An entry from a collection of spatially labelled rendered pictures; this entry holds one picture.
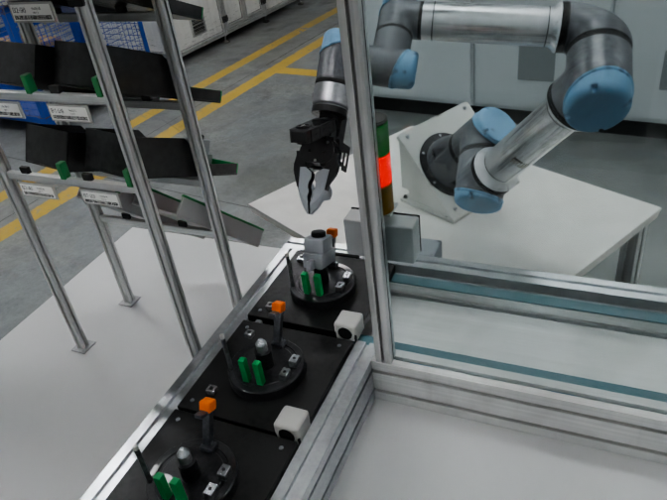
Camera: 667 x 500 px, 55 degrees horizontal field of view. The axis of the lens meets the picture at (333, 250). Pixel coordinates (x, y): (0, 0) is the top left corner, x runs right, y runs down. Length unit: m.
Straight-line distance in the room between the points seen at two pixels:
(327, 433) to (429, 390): 0.22
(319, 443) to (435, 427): 0.24
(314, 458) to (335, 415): 0.09
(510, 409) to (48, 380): 0.96
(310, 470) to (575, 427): 0.45
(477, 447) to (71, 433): 0.77
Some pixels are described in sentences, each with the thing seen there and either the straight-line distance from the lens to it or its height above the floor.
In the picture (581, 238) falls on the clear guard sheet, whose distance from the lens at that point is 0.95.
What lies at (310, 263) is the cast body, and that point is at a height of 1.07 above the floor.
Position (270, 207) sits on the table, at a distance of 1.91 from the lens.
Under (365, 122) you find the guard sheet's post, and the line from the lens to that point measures 0.92.
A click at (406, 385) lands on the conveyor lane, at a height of 0.91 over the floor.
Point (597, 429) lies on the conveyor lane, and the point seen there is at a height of 0.91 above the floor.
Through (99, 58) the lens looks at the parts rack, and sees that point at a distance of 1.05.
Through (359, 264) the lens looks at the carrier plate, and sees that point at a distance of 1.41.
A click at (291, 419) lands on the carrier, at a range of 1.08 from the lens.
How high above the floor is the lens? 1.79
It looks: 34 degrees down
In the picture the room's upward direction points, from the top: 8 degrees counter-clockwise
